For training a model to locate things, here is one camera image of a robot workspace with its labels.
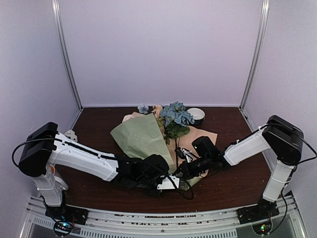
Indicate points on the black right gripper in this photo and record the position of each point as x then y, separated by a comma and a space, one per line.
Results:
187, 173

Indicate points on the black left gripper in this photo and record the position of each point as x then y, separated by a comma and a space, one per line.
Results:
152, 193

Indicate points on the pink and green wrapping paper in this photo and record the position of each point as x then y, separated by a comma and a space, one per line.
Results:
140, 136

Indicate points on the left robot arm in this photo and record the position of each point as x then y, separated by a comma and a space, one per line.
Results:
46, 147

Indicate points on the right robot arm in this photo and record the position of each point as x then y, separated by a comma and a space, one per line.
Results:
278, 135

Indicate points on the white and dark bowl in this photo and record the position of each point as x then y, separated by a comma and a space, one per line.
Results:
198, 115

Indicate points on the white ribbon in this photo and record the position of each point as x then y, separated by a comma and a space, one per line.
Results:
71, 135

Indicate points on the orange and white cup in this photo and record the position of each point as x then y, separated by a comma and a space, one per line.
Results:
58, 178

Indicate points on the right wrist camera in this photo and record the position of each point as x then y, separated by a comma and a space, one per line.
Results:
185, 154

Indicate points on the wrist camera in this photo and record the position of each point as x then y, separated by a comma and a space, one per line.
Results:
185, 154
172, 183

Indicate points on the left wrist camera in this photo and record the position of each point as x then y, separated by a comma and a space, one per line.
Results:
172, 183

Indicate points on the aluminium front rail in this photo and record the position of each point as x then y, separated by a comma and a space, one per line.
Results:
223, 223

